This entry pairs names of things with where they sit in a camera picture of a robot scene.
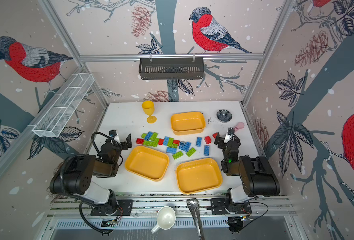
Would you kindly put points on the yellow tray near right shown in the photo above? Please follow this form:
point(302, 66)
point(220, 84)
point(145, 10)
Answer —
point(198, 176)

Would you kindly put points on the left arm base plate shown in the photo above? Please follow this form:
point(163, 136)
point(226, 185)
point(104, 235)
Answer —
point(118, 208)

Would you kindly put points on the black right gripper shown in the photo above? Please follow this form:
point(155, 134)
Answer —
point(225, 141)

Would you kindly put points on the green lego brick long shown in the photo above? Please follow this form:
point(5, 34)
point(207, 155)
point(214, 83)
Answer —
point(148, 143)

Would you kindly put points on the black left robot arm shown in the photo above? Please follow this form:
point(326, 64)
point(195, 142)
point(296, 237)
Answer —
point(74, 178)

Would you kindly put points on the white measuring cup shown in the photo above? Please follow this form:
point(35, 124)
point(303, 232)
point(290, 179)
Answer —
point(166, 218)

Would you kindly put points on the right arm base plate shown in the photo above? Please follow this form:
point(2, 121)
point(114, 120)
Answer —
point(221, 206)

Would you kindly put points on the blue lego brick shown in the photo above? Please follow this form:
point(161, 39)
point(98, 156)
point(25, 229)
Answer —
point(198, 141)
point(206, 150)
point(148, 136)

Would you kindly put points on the black hanging wire basket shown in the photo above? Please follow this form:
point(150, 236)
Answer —
point(172, 69)

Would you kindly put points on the white wire mesh shelf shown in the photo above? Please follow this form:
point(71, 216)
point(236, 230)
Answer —
point(65, 103)

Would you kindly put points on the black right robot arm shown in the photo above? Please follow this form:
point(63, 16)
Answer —
point(256, 174)

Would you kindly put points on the metal tongs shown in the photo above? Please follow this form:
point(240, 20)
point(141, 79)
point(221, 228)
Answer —
point(194, 207)

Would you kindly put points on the yellow plastic goblet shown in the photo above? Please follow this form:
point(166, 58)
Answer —
point(149, 109)

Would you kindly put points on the yellow tray near left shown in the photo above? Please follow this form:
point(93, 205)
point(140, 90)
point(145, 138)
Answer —
point(147, 163)

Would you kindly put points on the pink plastic toy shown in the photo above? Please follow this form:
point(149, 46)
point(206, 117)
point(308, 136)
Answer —
point(239, 126)

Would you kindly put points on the yellow tray far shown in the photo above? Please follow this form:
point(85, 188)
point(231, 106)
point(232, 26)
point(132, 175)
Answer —
point(188, 123)

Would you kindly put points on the yellow tray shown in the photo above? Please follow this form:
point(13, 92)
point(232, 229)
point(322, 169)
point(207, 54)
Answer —
point(188, 123)
point(147, 163)
point(198, 176)

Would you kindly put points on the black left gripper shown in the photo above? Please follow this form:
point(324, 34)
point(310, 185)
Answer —
point(122, 144)

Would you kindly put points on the dark grey round dish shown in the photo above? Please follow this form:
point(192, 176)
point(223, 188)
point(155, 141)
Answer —
point(224, 116)

